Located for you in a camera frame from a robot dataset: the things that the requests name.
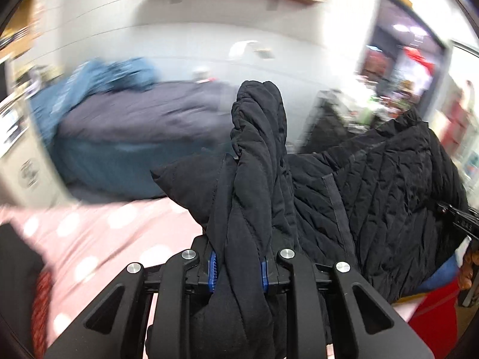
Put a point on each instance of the red patterned cloth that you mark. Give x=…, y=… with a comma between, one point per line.
x=40, y=314

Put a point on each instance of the wooden cabinet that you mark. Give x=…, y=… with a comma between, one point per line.
x=22, y=18

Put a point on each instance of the blue cloth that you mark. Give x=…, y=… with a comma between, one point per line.
x=93, y=74

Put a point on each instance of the person's right hand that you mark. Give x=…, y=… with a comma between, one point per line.
x=469, y=269

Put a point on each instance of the pink dotted blanket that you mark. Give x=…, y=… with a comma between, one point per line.
x=93, y=239

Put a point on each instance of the white appliance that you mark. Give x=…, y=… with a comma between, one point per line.
x=26, y=172

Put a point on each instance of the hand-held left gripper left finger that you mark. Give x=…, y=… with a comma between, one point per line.
x=212, y=273

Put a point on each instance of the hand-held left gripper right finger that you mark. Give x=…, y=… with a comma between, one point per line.
x=264, y=276

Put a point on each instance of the black cabinet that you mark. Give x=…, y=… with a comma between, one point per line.
x=329, y=119

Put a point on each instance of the black framed glass door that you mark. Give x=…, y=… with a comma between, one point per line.
x=404, y=63

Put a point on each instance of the black cloth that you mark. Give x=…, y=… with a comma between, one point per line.
x=18, y=269

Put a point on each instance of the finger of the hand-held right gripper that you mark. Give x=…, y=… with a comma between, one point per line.
x=462, y=220

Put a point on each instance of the white wall fixture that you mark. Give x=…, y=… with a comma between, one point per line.
x=241, y=48

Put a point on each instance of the black quilted jacket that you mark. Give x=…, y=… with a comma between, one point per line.
x=374, y=194

